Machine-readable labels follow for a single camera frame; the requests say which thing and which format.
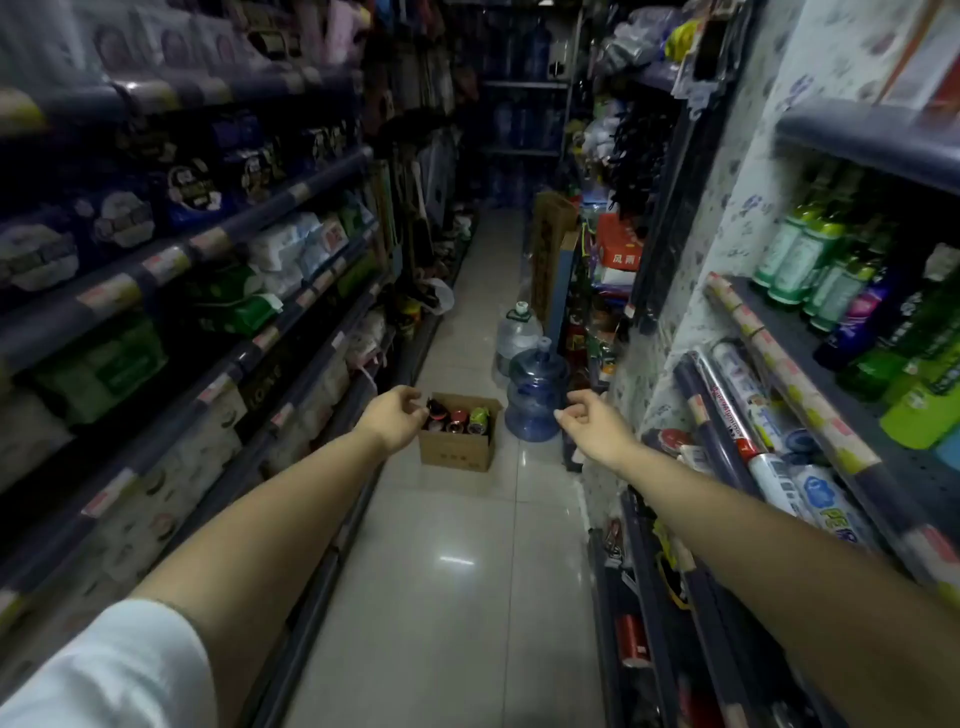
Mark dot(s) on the person's left hand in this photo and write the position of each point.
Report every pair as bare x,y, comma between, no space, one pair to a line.
394,420

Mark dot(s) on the person's right hand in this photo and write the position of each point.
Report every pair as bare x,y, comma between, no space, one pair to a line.
600,431

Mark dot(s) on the brown cardboard box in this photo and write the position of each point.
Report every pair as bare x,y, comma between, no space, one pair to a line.
457,454

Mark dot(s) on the person's right forearm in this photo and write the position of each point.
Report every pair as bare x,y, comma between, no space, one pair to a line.
750,570

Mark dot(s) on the person's left forearm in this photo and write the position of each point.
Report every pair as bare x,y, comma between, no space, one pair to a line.
262,540

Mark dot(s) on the blue water jug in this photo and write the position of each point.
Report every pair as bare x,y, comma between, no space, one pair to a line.
534,397

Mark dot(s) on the clear water jug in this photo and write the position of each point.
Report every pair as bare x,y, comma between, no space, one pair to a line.
516,337

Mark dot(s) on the dark tissue goods shelf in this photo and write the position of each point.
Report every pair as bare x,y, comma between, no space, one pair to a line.
247,217

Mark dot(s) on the household goods shelf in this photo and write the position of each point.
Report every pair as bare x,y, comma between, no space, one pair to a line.
656,75

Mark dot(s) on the red tape roll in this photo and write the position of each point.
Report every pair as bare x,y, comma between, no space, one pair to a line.
676,441

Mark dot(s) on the silver foil roll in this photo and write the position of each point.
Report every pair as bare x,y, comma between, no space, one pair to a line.
720,405

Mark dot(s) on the white plastic bag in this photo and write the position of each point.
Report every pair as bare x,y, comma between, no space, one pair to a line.
439,296

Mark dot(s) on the yellow black packaged item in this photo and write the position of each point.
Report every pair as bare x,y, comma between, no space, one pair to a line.
667,562

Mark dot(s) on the white blue printed roll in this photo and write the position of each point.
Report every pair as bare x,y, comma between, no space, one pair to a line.
832,506
765,420
780,487

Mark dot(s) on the red tissue pack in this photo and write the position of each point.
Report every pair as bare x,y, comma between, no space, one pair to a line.
616,247

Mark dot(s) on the green tissue pack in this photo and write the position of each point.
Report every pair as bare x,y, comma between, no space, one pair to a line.
105,367
240,311

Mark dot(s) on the tall brown carton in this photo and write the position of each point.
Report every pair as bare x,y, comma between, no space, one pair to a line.
551,247

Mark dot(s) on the patterned paper roll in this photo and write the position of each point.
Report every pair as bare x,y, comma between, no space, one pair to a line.
787,382

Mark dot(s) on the red ribbon roll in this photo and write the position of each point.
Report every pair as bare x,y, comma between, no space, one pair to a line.
634,641

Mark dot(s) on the purple bottle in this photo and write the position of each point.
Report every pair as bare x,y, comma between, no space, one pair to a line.
862,319

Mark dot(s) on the lime green bottle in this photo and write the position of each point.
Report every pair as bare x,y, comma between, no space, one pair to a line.
922,412

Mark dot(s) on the dark green bottle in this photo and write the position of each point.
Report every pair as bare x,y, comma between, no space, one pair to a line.
915,330

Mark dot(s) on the white t-shirt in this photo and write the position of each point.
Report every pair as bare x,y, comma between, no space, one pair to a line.
97,675

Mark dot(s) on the yellow hanging item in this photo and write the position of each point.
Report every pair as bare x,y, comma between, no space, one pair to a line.
681,39

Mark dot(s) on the hanging black packaged goods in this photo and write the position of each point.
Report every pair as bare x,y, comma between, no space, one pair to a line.
709,45

